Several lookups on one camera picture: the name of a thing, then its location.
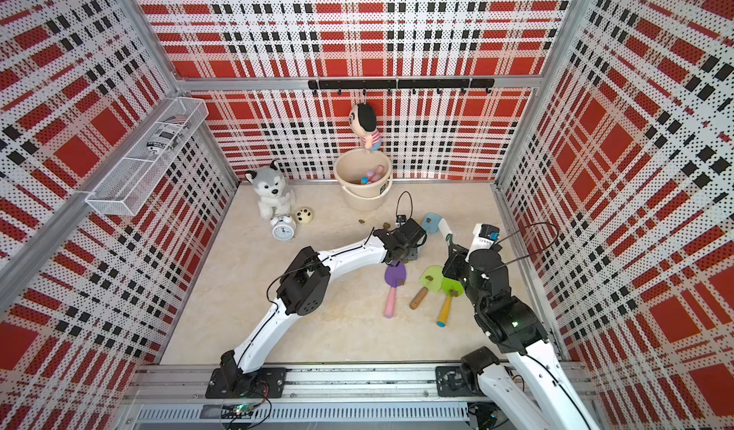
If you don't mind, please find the white brush green handle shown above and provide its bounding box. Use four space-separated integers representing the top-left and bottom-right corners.
438 218 453 246

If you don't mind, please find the purple pointed trowel row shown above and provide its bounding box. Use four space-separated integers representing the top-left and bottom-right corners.
383 261 406 318

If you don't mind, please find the purple square trowel pink handle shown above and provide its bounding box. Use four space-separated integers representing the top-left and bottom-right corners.
368 166 385 183

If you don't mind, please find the light blue hand trowel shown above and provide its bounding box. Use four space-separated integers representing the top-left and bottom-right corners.
422 213 443 234

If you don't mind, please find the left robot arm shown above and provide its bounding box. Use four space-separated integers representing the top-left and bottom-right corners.
220 219 427 392

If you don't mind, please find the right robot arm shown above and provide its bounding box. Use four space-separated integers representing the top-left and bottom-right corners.
443 245 599 429

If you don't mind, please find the beige plastic bucket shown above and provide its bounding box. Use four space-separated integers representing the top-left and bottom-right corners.
334 148 393 211

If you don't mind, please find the panda face squishy ball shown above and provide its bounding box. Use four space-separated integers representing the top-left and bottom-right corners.
296 208 315 225

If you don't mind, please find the doll with black hat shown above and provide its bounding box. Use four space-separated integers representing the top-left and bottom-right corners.
348 103 382 151

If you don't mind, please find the white alarm clock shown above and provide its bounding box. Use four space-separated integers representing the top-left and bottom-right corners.
271 215 297 242

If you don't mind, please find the grey white husky plush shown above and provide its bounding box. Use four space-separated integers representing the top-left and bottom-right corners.
245 160 296 221

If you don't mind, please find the green circuit board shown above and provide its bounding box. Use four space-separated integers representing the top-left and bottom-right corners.
220 403 256 420

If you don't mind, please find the can in shelf basket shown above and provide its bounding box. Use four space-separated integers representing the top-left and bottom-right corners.
145 115 188 155

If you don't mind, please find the green trowel yellow handle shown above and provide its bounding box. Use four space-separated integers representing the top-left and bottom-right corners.
437 277 464 328

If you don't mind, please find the light green trowel wooden handle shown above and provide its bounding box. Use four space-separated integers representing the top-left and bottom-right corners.
409 266 443 310

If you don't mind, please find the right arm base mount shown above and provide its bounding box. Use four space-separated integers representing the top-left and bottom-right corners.
435 347 500 398

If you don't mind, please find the black hook rail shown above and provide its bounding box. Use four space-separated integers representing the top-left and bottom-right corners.
307 78 496 93

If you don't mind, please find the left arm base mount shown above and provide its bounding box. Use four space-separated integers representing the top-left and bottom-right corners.
206 351 288 399

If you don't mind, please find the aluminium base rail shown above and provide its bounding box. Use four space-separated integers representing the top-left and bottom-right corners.
114 363 486 429

